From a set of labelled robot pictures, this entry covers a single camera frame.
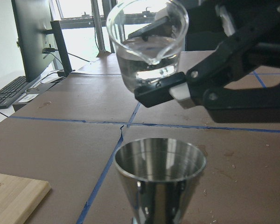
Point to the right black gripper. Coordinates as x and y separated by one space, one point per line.
253 40

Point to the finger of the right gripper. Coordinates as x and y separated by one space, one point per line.
149 28
163 90

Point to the small glass beaker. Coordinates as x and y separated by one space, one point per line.
145 59

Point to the steel jigger measuring cup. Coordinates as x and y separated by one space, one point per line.
159 176

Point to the black monitor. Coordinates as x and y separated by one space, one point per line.
39 37

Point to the black desktop box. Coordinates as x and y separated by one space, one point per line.
32 93

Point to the black keyboard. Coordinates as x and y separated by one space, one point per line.
13 91

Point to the bamboo cutting board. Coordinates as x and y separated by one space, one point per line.
19 196

